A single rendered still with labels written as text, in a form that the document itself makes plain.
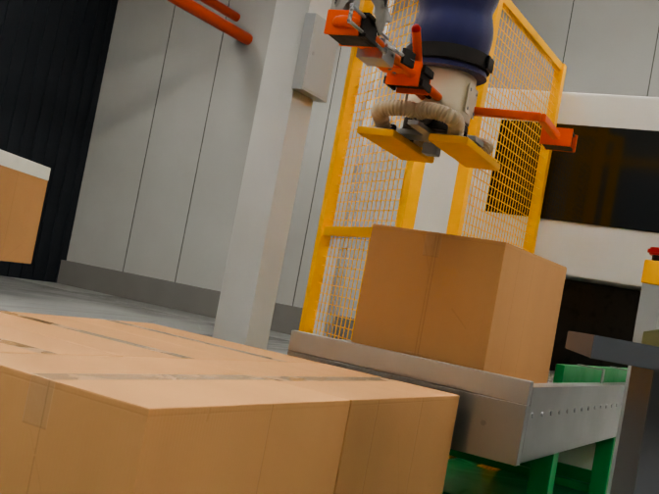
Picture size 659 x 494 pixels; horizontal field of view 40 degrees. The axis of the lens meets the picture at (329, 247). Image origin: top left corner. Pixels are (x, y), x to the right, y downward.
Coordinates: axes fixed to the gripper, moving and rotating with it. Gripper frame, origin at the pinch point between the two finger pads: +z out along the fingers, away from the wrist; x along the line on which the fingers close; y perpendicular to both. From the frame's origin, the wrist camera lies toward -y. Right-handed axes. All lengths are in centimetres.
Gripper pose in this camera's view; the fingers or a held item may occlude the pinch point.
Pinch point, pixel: (356, 28)
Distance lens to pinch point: 189.0
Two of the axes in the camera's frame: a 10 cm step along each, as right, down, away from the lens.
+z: -1.8, 9.8, -0.4
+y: 4.1, 1.2, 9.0
